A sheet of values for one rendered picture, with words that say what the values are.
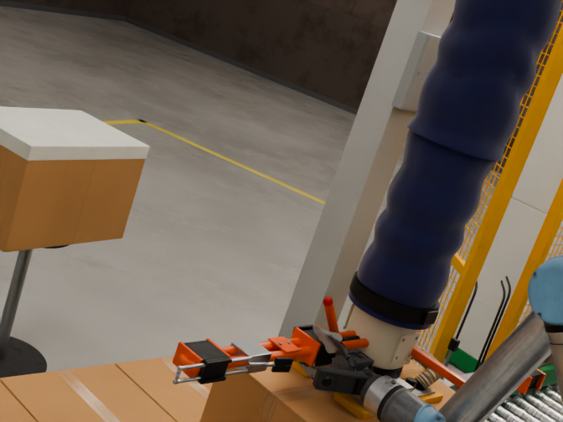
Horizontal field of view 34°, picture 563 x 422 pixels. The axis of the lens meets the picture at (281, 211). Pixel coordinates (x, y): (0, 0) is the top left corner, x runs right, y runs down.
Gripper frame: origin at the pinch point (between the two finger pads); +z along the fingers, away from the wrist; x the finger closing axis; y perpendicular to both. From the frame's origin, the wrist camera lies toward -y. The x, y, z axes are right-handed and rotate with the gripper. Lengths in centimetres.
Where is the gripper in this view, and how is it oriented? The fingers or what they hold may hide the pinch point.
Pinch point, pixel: (307, 346)
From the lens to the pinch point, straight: 212.2
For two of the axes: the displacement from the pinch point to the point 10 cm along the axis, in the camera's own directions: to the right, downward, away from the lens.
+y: 6.8, 0.2, 7.3
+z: -6.6, -4.1, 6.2
